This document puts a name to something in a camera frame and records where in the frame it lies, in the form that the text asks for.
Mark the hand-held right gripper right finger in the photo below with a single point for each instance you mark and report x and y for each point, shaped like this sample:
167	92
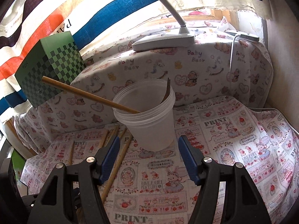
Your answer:
186	158

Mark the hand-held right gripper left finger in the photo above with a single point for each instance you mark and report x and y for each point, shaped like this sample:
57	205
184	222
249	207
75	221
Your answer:
109	161

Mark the translucent plastic cup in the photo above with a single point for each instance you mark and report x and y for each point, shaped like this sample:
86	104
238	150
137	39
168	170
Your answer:
149	130

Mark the thick wooden chopstick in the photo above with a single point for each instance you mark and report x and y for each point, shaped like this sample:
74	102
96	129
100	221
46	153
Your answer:
166	88

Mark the strawberry printed tablecloth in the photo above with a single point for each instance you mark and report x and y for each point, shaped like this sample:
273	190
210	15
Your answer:
233	144

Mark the bear printed cloth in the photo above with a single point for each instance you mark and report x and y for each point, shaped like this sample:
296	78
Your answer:
163	70

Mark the green cardboard box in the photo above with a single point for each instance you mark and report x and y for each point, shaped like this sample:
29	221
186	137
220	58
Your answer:
17	168

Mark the green checkered box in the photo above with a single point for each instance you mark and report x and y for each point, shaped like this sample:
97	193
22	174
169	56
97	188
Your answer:
46	70

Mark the white desk lamp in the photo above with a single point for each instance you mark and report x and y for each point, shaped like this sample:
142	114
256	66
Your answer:
163	42

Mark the white power strip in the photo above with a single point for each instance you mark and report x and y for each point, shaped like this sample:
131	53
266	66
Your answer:
247	36

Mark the wooden window sill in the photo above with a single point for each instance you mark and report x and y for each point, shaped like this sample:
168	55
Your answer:
224	14

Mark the wooden frame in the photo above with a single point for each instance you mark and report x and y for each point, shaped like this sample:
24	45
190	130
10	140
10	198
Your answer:
17	135

